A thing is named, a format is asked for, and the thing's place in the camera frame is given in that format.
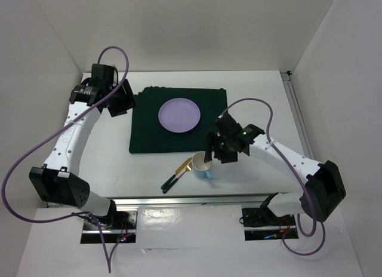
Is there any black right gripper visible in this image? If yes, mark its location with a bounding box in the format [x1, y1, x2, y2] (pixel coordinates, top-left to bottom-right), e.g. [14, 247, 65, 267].
[204, 132, 238, 164]

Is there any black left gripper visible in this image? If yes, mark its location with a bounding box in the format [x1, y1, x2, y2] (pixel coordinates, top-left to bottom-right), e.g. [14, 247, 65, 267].
[106, 78, 140, 118]

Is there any light blue mug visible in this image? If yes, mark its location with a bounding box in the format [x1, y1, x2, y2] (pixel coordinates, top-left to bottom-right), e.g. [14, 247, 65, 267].
[192, 152, 212, 181]

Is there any gold knife green handle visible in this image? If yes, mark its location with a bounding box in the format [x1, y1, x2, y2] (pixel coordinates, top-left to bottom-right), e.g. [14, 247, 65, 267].
[161, 157, 192, 190]

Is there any gold fork green handle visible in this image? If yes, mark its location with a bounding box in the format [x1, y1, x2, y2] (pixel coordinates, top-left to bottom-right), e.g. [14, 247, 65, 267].
[162, 163, 193, 194]

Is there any dark green cloth placemat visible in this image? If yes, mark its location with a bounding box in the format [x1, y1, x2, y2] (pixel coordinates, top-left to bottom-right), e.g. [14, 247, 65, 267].
[129, 87, 227, 154]

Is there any lilac plate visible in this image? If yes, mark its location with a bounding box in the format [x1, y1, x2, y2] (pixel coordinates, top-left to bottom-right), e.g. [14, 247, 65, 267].
[158, 98, 201, 133]

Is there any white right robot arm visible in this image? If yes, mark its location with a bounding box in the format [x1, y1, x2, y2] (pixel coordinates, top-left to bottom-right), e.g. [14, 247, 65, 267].
[204, 113, 346, 224]

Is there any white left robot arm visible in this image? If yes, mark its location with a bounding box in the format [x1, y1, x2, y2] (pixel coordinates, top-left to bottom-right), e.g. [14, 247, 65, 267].
[29, 64, 136, 229]

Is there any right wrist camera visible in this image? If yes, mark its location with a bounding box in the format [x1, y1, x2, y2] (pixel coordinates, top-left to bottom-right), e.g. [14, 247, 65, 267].
[214, 113, 242, 136]

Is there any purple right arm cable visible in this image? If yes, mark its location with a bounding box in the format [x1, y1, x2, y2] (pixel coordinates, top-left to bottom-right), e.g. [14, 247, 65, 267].
[219, 97, 326, 257]

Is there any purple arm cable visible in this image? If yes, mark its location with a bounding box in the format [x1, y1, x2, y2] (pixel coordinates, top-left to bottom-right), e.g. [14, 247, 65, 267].
[219, 97, 326, 257]
[1, 45, 130, 274]

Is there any aluminium front rail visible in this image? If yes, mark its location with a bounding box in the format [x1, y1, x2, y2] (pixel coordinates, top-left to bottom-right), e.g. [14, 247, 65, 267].
[113, 194, 270, 207]

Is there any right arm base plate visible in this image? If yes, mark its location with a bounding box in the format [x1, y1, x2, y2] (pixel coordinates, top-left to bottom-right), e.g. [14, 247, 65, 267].
[239, 207, 298, 241]

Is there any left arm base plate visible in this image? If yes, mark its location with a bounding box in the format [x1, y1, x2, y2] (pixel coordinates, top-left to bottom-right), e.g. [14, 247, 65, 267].
[80, 208, 138, 244]

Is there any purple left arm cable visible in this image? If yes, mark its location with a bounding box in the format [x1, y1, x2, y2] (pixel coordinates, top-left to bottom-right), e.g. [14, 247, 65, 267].
[1, 45, 130, 274]

